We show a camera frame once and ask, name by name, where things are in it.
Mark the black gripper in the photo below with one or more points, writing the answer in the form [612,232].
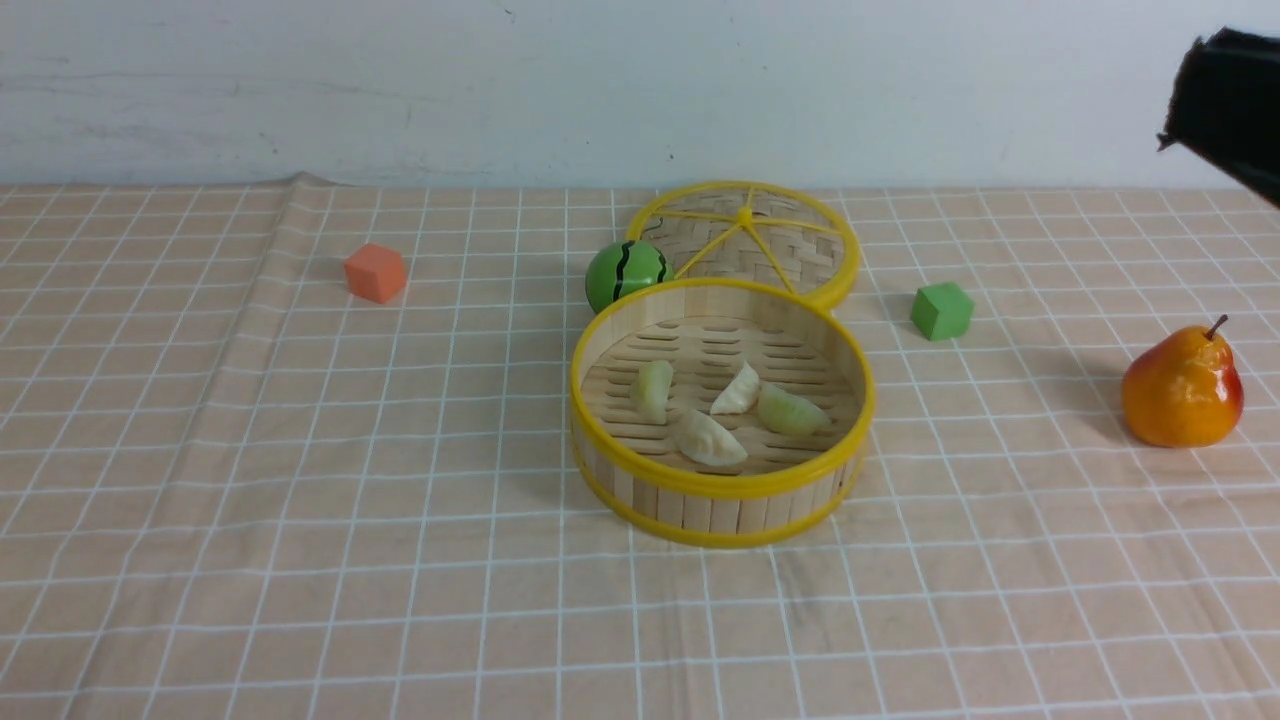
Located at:
[1225,108]

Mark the pale green dumpling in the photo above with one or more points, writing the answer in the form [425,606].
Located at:
[791,415]

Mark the beige white dumpling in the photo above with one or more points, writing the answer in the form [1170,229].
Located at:
[702,439]

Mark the bamboo steamer lid yellow rim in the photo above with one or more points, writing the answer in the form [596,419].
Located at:
[753,231]

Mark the bamboo steamer tray yellow rim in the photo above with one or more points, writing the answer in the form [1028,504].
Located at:
[706,328]

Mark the orange red toy pear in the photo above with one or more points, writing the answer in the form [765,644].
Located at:
[1185,392]

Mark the green foam cube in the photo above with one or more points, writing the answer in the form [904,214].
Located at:
[942,311]

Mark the green watermelon toy ball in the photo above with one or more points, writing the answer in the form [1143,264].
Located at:
[621,268]

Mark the orange foam cube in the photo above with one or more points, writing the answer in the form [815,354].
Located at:
[375,273]

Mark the beige checkered tablecloth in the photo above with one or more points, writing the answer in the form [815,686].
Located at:
[233,490]

